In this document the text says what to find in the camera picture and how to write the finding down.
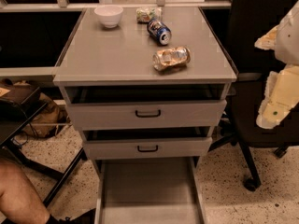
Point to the black middle drawer handle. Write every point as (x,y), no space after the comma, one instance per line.
(147,149)

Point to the grey drawer cabinet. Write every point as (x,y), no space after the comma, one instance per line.
(122,56)

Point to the person's bare leg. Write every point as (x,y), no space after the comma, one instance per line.
(19,201)

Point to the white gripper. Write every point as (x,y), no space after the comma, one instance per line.
(289,38)

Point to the brown bag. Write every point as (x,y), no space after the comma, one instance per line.
(48,122)

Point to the grey drawer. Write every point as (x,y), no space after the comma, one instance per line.
(122,144)
(149,191)
(113,107)

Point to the black top drawer handle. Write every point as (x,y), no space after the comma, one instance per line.
(148,114)

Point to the blue soda can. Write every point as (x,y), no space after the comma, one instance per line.
(159,31)

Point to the middle grey drawer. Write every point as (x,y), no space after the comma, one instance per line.
(122,144)

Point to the crumpled snack bag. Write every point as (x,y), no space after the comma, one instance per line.
(146,14)

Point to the bottom grey drawer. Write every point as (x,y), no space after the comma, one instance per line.
(149,191)

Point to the white bowl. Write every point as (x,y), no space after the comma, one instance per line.
(109,15)

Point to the top grey drawer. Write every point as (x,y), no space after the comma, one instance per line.
(113,107)

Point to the black drawer handle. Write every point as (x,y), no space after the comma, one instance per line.
(147,149)
(148,114)

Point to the black office chair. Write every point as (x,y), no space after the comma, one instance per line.
(237,28)

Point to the black side table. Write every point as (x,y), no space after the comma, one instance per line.
(10,127)

